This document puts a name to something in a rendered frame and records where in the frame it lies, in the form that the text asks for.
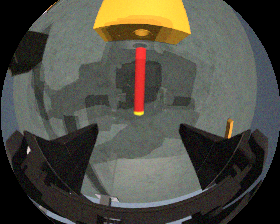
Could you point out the red cylindrical rod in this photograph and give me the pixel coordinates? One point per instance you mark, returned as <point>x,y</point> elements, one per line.
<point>140,59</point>

